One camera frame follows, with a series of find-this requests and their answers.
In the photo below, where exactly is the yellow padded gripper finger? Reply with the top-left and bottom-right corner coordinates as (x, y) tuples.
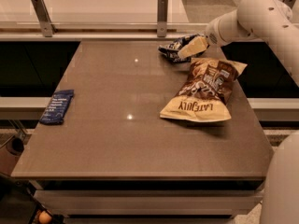
(178, 36), (208, 59)

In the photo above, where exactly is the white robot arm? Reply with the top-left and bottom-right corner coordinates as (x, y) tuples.
(204, 0), (299, 224)

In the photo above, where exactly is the left metal rail bracket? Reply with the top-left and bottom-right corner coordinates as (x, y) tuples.
(31, 0), (55, 37)

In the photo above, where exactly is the brown Late July chip bag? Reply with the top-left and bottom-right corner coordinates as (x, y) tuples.
(160, 58), (247, 122)

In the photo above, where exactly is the blue chip bag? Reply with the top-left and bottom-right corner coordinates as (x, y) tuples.
(158, 34), (204, 63)

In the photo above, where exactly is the right metal rail bracket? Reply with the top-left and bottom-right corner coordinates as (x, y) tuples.
(157, 0), (168, 37)

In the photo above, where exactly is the orange ball on floor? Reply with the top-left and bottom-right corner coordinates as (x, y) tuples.
(38, 211), (52, 224)

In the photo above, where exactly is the blue rxbar blueberry bar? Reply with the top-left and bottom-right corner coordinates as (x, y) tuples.
(39, 90), (74, 125)

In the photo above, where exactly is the table lower shelf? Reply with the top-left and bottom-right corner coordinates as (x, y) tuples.
(35, 190), (263, 217)

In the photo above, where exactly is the metal rail bracket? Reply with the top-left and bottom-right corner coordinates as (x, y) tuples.
(31, 0), (55, 37)
(157, 0), (168, 37)

